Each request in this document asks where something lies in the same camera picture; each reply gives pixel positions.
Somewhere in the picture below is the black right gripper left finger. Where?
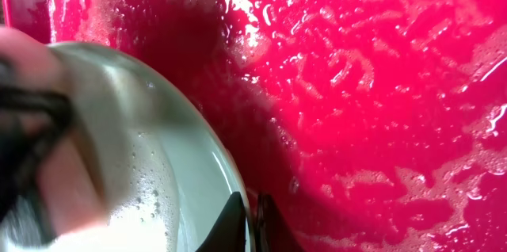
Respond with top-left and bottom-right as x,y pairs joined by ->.
196,192 -> 246,252

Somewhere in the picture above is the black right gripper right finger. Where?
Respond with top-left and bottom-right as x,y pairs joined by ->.
255,193 -> 303,252

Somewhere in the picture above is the white plate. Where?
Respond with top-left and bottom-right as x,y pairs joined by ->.
0,40 -> 254,252

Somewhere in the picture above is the green scrubbing sponge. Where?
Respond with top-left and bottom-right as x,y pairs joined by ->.
1,27 -> 106,246

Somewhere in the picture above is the red plastic tray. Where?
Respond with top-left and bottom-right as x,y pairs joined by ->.
3,0 -> 506,251

